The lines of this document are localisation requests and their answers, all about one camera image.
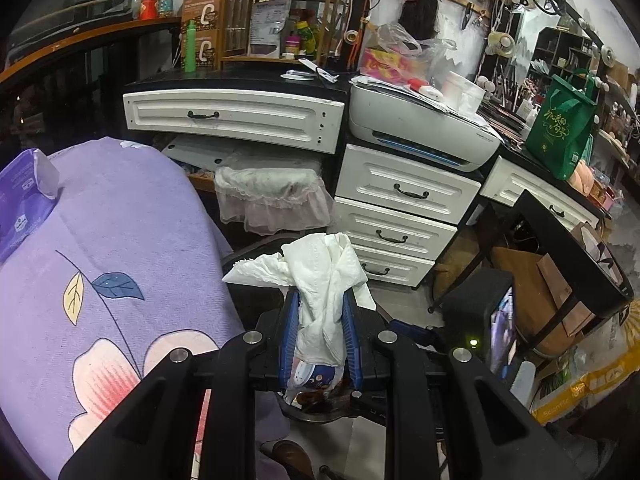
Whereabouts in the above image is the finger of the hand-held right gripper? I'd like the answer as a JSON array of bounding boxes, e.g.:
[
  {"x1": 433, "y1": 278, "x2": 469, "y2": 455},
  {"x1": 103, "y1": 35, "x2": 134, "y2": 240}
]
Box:
[{"x1": 390, "y1": 317, "x2": 451, "y2": 356}]

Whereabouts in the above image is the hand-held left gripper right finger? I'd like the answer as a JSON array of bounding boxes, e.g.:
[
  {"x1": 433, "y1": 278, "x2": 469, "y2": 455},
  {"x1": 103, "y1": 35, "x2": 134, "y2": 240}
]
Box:
[{"x1": 341, "y1": 290, "x2": 583, "y2": 480}]

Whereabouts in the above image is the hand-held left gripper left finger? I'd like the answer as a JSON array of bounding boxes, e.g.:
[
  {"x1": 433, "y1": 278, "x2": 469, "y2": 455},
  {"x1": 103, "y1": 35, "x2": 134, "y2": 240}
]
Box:
[{"x1": 59, "y1": 287, "x2": 302, "y2": 480}]

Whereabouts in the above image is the white tissue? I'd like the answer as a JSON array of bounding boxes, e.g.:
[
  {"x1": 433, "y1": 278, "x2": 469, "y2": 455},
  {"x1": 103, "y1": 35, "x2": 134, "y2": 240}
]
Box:
[{"x1": 221, "y1": 232, "x2": 377, "y2": 368}]

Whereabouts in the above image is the black office chair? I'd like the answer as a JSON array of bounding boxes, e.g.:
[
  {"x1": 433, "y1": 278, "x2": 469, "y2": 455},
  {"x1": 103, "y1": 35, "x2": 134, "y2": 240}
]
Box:
[{"x1": 220, "y1": 232, "x2": 301, "y2": 331}]

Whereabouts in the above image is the brown cardboard bag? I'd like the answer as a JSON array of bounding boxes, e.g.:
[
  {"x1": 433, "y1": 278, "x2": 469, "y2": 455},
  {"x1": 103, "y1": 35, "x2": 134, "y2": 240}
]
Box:
[{"x1": 492, "y1": 247, "x2": 596, "y2": 338}]

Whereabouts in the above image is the white plastic bottle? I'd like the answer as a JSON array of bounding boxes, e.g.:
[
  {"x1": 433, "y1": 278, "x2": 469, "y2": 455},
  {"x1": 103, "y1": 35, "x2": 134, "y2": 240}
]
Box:
[{"x1": 510, "y1": 360, "x2": 538, "y2": 408}]

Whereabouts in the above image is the white drawer cabinet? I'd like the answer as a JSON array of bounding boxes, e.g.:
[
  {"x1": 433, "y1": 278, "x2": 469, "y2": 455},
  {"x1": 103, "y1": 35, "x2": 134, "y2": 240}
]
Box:
[
  {"x1": 334, "y1": 144, "x2": 482, "y2": 288},
  {"x1": 122, "y1": 62, "x2": 616, "y2": 221}
]

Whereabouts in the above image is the black side table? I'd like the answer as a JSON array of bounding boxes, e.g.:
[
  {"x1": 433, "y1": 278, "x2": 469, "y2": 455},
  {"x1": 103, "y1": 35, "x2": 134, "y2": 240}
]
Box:
[{"x1": 430, "y1": 190, "x2": 633, "y2": 318}]

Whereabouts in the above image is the person's brown shoe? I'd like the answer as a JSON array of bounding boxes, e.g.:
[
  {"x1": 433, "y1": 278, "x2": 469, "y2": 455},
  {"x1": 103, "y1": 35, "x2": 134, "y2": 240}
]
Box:
[{"x1": 265, "y1": 440, "x2": 316, "y2": 480}]

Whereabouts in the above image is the yellow printed sack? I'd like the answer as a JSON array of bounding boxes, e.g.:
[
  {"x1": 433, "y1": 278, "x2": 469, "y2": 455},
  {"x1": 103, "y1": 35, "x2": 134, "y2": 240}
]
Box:
[{"x1": 530, "y1": 300, "x2": 640, "y2": 426}]

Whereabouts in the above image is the lace covered stool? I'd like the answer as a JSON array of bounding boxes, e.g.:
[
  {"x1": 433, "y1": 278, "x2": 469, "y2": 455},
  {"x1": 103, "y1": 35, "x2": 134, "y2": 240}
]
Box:
[{"x1": 215, "y1": 166, "x2": 333, "y2": 235}]

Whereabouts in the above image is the peach plush toy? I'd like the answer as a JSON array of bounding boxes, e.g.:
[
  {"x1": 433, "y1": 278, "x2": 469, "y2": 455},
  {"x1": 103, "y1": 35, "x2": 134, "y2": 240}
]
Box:
[{"x1": 567, "y1": 160, "x2": 596, "y2": 196}]

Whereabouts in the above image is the white printer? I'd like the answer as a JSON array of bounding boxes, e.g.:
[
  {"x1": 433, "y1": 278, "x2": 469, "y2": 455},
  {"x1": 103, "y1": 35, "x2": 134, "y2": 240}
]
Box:
[{"x1": 348, "y1": 80, "x2": 503, "y2": 173}]

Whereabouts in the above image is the green tote bag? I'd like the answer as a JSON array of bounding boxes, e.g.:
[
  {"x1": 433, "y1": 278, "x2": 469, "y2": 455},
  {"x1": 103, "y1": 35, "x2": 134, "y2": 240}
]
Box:
[{"x1": 525, "y1": 67, "x2": 600, "y2": 181}]

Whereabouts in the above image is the purple floral tablecloth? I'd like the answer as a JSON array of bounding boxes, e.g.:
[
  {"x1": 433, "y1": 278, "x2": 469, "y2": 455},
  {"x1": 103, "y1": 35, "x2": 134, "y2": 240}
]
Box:
[{"x1": 0, "y1": 137, "x2": 291, "y2": 480}]

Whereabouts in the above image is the white container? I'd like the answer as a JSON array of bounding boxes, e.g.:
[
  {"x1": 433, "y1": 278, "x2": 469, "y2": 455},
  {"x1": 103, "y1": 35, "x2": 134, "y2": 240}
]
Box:
[{"x1": 442, "y1": 71, "x2": 486, "y2": 116}]

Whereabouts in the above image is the clear bag with pink box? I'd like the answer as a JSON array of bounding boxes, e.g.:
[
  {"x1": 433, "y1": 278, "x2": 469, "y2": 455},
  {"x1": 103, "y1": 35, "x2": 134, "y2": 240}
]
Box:
[{"x1": 357, "y1": 22, "x2": 458, "y2": 86}]

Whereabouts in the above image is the black wig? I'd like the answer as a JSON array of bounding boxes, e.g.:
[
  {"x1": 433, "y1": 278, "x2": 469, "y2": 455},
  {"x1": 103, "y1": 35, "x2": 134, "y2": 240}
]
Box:
[{"x1": 397, "y1": 0, "x2": 440, "y2": 41}]

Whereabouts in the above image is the brown printed box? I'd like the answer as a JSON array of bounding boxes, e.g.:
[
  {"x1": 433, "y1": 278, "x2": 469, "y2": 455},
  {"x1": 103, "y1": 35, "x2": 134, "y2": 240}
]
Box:
[
  {"x1": 181, "y1": 0, "x2": 224, "y2": 36},
  {"x1": 181, "y1": 30, "x2": 222, "y2": 72}
]

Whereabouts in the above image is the purple tissue pack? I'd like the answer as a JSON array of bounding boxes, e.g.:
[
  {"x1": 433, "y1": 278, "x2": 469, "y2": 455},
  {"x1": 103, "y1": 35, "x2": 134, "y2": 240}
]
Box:
[{"x1": 0, "y1": 149, "x2": 61, "y2": 266}]

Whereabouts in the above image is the vanity mirror with bulbs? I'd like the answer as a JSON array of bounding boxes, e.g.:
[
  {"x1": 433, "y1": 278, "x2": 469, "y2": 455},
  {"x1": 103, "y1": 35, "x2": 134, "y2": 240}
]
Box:
[{"x1": 475, "y1": 0, "x2": 640, "y2": 171}]

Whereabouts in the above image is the yellow green bottle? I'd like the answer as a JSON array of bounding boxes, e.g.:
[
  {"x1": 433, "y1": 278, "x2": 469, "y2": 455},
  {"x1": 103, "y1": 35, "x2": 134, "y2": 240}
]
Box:
[{"x1": 295, "y1": 20, "x2": 319, "y2": 57}]

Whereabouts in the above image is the dark packet white label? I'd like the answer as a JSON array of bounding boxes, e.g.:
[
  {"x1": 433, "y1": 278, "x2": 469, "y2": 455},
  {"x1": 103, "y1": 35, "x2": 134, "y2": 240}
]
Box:
[{"x1": 248, "y1": 0, "x2": 292, "y2": 58}]

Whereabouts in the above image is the wood-edged glass counter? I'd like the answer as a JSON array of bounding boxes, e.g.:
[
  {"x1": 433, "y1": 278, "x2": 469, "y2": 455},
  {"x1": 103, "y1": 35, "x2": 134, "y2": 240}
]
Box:
[{"x1": 0, "y1": 16, "x2": 183, "y2": 161}]

